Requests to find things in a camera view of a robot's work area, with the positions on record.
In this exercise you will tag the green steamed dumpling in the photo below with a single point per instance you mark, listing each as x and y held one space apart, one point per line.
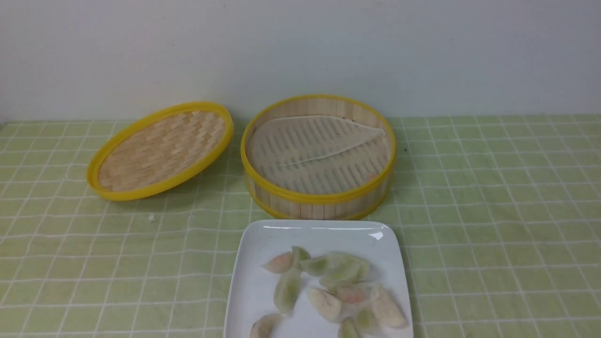
366 322

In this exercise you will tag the large green dumpling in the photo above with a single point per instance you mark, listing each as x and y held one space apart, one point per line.
344 268

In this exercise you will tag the bamboo steamer lid yellow rim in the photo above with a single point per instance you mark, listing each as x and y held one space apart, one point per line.
160 151

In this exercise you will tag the pale green pink dumpling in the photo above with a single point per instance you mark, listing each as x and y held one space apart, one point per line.
287 291

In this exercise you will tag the white square plate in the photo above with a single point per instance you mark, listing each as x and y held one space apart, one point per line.
252 287

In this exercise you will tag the right edge pale dumpling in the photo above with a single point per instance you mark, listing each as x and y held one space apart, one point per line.
385 308

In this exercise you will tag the beige dumpling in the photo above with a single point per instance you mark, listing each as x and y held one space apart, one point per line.
264 326
325 304

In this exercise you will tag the bottom left beige dumpling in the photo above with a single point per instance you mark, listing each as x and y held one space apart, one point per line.
264 326

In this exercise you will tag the green checkered tablecloth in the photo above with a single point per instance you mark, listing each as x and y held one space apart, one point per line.
498 220

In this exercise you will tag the white mesh steamer liner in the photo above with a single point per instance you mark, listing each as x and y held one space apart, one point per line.
318 155

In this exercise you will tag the upper green dumpling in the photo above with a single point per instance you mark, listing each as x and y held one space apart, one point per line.
317 266

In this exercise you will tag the pink steamed dumpling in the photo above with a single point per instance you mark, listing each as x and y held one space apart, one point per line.
279 264

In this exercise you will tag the bottom small green dumpling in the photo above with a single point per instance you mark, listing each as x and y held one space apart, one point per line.
347 329

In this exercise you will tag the small green dumpling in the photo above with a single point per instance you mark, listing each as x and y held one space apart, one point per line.
299 254
347 329

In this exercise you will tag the bamboo steamer basket yellow rim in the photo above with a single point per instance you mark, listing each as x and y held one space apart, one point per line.
349 205

